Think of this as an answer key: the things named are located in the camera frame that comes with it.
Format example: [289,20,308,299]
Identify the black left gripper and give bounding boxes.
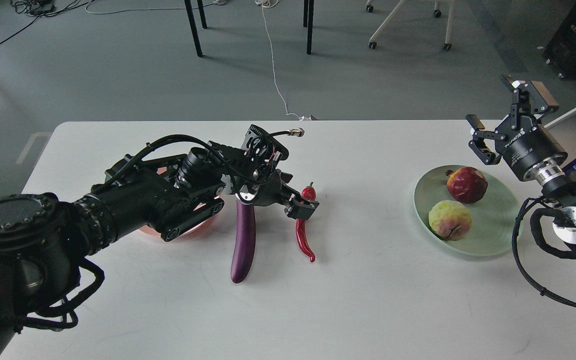
[233,170,320,221]

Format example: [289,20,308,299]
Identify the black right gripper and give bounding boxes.
[466,75,568,182]

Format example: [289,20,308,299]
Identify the red chili pepper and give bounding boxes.
[295,182,317,263]

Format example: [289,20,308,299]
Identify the red pomegranate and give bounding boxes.
[445,166,489,204]

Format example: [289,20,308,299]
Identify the green yellow apple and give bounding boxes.
[428,200,473,240]

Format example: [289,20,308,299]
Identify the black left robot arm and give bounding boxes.
[0,125,319,355]

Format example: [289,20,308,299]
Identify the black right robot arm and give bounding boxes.
[466,75,576,308]

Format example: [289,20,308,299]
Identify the purple eggplant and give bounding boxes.
[230,202,257,284]

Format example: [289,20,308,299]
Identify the white rolling chair base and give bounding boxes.
[365,0,456,52]

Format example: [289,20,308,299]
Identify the light green plate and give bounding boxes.
[413,164,521,257]

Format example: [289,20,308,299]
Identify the black table legs right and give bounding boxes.
[302,0,314,55]

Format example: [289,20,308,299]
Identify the black table legs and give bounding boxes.
[302,0,314,55]
[183,0,208,58]

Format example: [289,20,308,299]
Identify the black table legs left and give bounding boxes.
[183,0,208,58]

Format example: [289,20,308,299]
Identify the white floor cable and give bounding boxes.
[254,0,314,121]

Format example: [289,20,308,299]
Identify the black floor cables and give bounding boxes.
[0,0,99,60]

